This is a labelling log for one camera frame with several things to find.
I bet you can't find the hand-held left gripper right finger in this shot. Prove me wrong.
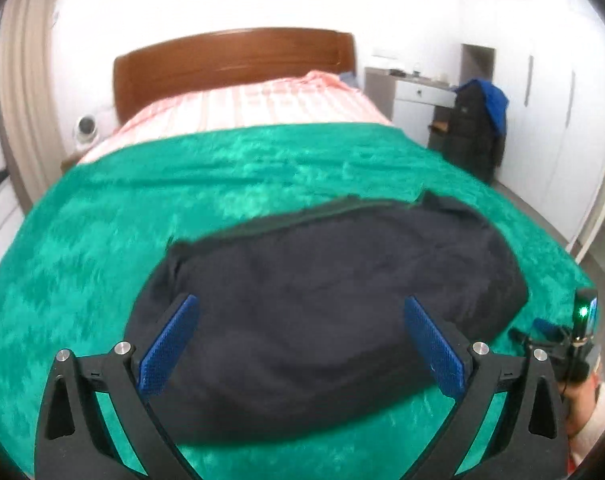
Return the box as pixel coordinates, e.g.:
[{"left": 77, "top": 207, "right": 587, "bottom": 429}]
[{"left": 403, "top": 296, "right": 568, "bottom": 480}]

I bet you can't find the white desk with drawer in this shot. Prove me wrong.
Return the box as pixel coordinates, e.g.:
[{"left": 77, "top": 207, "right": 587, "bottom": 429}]
[{"left": 365, "top": 66, "right": 458, "bottom": 149}]

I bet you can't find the low white drawer cabinet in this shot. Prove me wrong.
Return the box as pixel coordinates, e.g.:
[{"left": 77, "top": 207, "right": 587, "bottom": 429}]
[{"left": 0, "top": 175, "right": 26, "bottom": 261}]

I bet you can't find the blue garment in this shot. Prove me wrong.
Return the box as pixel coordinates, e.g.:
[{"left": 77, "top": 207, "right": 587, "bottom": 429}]
[{"left": 469, "top": 78, "right": 511, "bottom": 136}]

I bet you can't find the beige curtain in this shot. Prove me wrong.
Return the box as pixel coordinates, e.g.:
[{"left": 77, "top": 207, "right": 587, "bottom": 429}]
[{"left": 0, "top": 0, "right": 66, "bottom": 211}]

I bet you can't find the person's right forearm white sleeve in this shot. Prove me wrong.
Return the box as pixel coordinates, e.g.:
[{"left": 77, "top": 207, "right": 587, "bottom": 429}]
[{"left": 569, "top": 392, "right": 605, "bottom": 467}]

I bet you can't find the black hanging jacket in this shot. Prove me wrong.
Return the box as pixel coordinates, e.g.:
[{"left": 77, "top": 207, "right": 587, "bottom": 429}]
[{"left": 446, "top": 80, "right": 508, "bottom": 184}]

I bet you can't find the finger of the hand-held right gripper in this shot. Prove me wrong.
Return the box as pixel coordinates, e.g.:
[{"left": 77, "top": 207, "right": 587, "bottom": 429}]
[{"left": 509, "top": 319, "right": 573, "bottom": 352}]

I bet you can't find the small white fan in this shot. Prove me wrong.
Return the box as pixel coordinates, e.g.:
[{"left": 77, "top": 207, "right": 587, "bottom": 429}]
[{"left": 72, "top": 114, "right": 104, "bottom": 149}]

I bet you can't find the green velvet blanket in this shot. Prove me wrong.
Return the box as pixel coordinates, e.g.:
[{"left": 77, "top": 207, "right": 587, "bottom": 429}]
[{"left": 0, "top": 122, "right": 600, "bottom": 478}]

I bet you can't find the wooden chair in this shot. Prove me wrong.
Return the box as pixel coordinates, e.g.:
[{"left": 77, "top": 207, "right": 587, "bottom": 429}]
[{"left": 427, "top": 119, "right": 453, "bottom": 151}]

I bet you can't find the black puffer jacket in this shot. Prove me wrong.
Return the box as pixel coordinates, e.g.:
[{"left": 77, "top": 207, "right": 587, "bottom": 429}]
[{"left": 124, "top": 190, "right": 529, "bottom": 446}]

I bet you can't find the person's right hand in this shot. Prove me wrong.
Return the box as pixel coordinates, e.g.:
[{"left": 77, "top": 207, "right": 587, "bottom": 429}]
[{"left": 563, "top": 376, "right": 601, "bottom": 436}]

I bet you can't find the brown wooden headboard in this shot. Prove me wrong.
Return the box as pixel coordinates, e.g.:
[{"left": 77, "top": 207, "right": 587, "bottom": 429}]
[{"left": 113, "top": 27, "right": 357, "bottom": 126}]

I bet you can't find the pink striped bed sheet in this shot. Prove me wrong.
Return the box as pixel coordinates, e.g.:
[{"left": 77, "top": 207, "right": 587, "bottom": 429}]
[{"left": 77, "top": 71, "right": 396, "bottom": 163}]

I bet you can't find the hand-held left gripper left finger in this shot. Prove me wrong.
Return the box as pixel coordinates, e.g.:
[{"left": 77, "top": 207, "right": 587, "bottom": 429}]
[{"left": 35, "top": 294, "right": 202, "bottom": 480}]

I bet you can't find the white wardrobe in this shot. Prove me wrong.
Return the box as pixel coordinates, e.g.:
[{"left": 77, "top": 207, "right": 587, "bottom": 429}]
[{"left": 457, "top": 0, "right": 605, "bottom": 247}]

